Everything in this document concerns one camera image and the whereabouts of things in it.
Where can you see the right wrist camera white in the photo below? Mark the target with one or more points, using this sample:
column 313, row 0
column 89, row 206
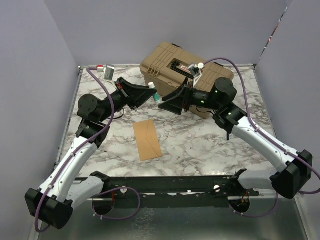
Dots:
column 196, row 72

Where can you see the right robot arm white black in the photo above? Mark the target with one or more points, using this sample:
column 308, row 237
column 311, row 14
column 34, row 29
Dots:
column 291, row 168

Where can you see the brown paper envelope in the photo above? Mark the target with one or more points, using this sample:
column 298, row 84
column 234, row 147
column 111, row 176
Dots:
column 147, row 140

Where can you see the tan plastic tool case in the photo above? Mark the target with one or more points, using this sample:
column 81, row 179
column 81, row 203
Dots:
column 167, row 68

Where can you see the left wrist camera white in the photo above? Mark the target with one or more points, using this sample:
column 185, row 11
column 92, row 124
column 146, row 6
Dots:
column 107, row 70

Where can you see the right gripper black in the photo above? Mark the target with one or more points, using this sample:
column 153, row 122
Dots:
column 183, row 99

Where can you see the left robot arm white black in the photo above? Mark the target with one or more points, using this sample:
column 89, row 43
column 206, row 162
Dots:
column 57, row 197

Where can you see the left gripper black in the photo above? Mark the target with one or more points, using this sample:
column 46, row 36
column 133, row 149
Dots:
column 135, row 95

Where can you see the black mounting base rail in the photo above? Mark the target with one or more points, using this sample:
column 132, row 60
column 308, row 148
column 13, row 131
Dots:
column 170, row 191

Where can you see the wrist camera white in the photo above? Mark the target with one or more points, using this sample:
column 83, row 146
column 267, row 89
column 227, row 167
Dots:
column 107, row 70
column 196, row 72

